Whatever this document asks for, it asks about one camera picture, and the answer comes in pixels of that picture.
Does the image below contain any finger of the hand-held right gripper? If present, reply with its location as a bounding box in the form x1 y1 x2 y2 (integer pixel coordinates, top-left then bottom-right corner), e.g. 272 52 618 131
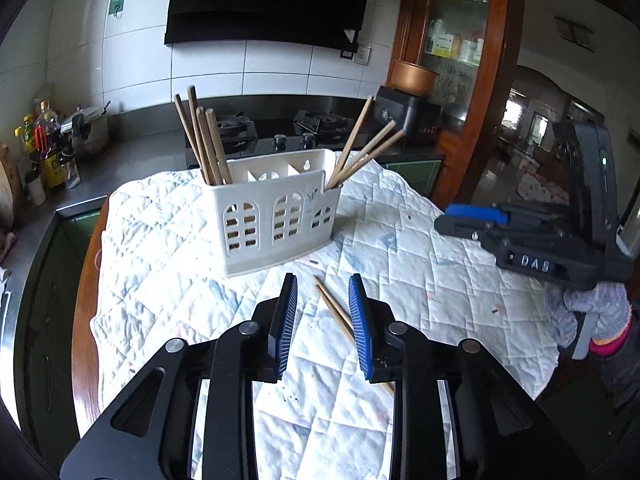
434 215 502 252
445 203 509 227

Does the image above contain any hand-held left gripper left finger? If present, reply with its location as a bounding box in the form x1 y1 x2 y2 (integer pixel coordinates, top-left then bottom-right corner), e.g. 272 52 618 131
60 272 299 480

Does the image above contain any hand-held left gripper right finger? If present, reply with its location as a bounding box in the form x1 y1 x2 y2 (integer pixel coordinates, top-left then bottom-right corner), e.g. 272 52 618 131
348 273 583 480

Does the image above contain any white plastic utensil holder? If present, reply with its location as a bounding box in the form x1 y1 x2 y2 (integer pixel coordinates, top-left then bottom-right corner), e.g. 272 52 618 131
202 149 345 278

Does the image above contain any person's right hand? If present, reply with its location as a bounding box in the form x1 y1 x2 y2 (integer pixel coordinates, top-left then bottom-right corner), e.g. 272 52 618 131
546 281 632 347

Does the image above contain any white quilted cloth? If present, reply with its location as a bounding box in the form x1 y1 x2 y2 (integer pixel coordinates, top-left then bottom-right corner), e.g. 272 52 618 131
90 150 561 480

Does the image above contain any black rice cooker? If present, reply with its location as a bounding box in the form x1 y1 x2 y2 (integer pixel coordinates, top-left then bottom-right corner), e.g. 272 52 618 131
375 85 443 147

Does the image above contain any copper inner pot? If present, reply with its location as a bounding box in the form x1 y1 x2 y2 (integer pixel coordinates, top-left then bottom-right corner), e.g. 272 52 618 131
391 59 441 97

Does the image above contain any wooden glass door cabinet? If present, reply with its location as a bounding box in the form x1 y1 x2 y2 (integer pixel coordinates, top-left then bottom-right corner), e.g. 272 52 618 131
385 0 526 206

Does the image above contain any white jar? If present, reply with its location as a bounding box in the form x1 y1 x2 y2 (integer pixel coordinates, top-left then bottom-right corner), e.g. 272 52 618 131
459 37 485 65

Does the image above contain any green and white box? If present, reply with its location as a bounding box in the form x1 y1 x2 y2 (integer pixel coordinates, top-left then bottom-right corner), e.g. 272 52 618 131
431 30 456 57

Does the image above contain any ceiling vent grille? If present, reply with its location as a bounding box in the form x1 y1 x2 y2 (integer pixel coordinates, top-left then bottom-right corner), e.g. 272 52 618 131
555 15 597 54

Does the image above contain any black gas stove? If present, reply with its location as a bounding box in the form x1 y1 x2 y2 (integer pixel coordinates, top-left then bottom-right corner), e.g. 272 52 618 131
185 109 396 168

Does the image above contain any steel kitchen counter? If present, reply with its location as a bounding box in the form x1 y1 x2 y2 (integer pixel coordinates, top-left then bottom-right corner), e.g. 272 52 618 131
0 92 446 431

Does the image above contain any small glass jar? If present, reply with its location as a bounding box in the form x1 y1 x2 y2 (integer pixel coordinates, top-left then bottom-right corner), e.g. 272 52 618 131
62 157 81 190

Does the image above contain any steel pressure cooker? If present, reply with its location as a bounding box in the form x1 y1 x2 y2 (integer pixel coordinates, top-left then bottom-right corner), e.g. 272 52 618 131
60 101 112 158

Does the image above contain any dark yellow label sauce bottle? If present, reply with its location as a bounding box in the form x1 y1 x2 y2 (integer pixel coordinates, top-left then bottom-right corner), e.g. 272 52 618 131
39 152 66 190

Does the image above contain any white cup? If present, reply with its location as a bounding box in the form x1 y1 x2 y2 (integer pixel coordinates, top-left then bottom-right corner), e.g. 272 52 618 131
25 170 47 206

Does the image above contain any black range hood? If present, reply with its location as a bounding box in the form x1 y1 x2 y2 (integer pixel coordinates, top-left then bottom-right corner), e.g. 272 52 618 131
164 0 408 52

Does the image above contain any round wooden cutting board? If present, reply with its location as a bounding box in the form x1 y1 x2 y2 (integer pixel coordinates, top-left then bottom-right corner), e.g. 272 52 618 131
0 142 22 231

